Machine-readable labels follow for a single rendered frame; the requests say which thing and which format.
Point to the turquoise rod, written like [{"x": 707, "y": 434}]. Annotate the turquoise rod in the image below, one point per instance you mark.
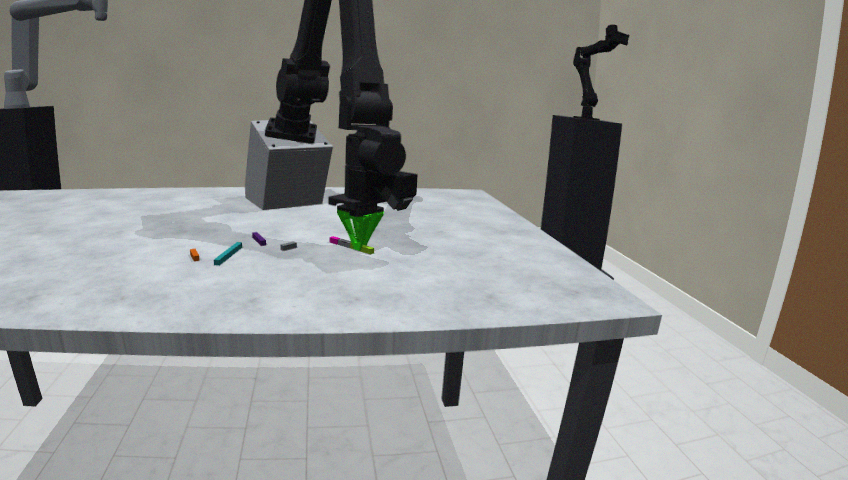
[{"x": 227, "y": 254}]

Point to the lime green bar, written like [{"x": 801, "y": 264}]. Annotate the lime green bar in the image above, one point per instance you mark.
[{"x": 365, "y": 249}]

